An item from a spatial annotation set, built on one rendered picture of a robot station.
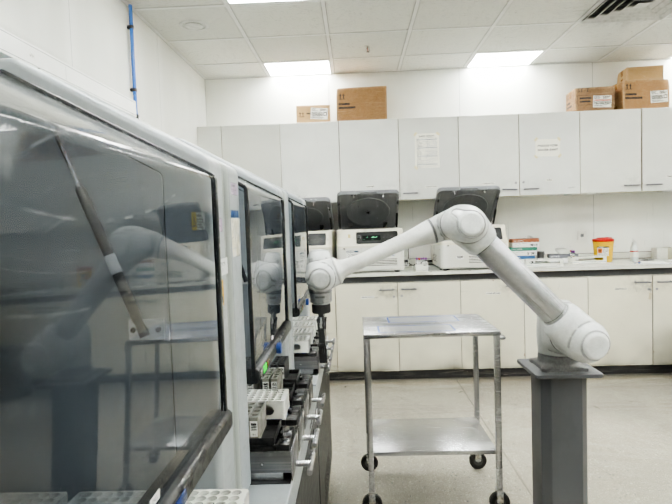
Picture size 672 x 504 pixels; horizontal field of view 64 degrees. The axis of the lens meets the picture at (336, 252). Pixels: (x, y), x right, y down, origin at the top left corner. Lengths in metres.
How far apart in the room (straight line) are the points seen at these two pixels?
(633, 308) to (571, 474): 2.69
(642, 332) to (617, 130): 1.70
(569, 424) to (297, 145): 3.25
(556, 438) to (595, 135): 3.27
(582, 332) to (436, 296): 2.51
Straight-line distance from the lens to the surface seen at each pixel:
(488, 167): 4.84
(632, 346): 5.04
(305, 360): 2.11
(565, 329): 2.10
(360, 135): 4.74
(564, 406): 2.38
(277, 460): 1.30
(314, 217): 4.76
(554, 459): 2.44
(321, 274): 1.87
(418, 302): 4.47
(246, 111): 5.23
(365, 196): 4.60
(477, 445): 2.68
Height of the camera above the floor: 1.31
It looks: 3 degrees down
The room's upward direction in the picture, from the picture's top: 2 degrees counter-clockwise
